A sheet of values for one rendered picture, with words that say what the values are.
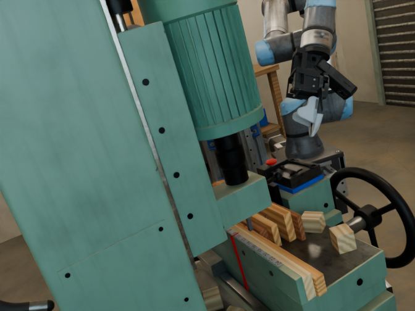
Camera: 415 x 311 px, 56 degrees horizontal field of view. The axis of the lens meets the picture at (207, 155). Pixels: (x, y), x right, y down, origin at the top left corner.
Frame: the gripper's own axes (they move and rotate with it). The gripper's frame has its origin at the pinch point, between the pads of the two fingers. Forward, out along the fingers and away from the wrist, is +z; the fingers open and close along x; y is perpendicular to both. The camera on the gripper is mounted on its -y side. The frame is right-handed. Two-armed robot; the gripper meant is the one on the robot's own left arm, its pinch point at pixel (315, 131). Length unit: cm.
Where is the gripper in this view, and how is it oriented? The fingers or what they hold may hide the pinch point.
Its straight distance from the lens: 94.9
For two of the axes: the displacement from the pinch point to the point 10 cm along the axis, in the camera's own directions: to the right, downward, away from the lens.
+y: -9.8, -1.7, -0.5
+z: -1.6, 9.7, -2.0
